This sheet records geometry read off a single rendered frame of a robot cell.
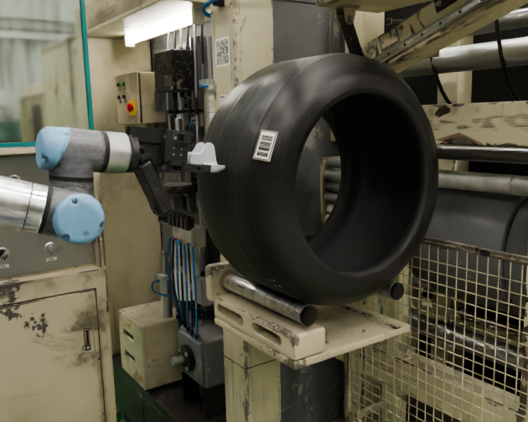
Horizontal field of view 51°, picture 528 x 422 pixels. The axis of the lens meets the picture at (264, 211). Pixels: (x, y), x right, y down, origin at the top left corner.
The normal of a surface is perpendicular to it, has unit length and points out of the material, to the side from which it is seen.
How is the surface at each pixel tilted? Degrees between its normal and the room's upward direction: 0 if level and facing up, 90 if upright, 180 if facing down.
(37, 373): 90
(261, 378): 90
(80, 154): 91
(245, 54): 90
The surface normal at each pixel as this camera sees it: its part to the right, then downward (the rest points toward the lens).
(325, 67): 0.14, -0.57
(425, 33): -0.83, 0.11
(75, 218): 0.41, 0.15
